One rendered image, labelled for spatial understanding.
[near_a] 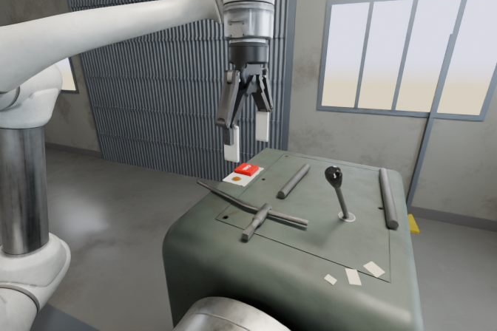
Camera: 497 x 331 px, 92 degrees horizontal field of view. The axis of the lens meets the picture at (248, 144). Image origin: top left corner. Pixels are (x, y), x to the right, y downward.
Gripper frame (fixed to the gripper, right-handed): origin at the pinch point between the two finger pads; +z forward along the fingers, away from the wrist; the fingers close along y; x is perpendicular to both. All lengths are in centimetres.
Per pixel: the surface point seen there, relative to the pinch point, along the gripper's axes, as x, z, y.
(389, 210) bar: 29.2, 14.6, -12.4
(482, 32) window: 89, -38, -232
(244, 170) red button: -10.2, 15.5, -16.5
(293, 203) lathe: 8.5, 16.6, -7.8
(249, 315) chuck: 11.3, 18.4, 20.7
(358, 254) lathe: 24.3, 16.6, 2.4
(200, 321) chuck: 4.5, 20.3, 23.7
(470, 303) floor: 103, 142, -134
